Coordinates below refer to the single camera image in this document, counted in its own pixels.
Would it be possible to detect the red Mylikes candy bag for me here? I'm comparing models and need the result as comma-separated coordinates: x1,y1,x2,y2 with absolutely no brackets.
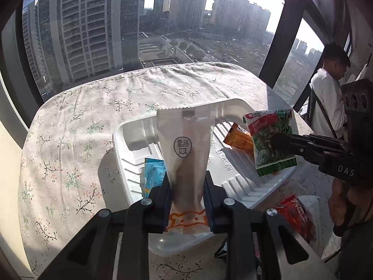
275,194,314,243

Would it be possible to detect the green seaweed snack pack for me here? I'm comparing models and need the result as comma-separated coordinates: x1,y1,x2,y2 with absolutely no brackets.
243,109,297,176

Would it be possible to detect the orange snack pack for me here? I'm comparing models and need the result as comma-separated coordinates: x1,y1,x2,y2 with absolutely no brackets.
224,123,253,155

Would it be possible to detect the light blue snack bag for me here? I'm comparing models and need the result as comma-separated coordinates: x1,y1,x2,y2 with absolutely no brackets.
142,158,166,197

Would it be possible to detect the translucent white snack bag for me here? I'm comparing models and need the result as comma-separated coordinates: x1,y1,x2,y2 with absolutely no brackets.
157,105,216,235

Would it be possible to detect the right hand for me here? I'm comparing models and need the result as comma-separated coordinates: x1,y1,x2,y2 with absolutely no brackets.
328,178,372,226

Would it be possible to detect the person in white shirt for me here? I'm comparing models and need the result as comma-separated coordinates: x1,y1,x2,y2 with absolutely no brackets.
307,42,350,139

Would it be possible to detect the white plastic tray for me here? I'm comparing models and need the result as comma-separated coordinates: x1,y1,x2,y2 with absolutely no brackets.
113,99,295,257

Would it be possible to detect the floral white tablecloth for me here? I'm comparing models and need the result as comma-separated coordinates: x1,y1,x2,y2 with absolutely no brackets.
17,61,342,280

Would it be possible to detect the black window frame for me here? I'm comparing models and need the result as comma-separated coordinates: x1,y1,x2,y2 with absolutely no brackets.
1,0,350,130

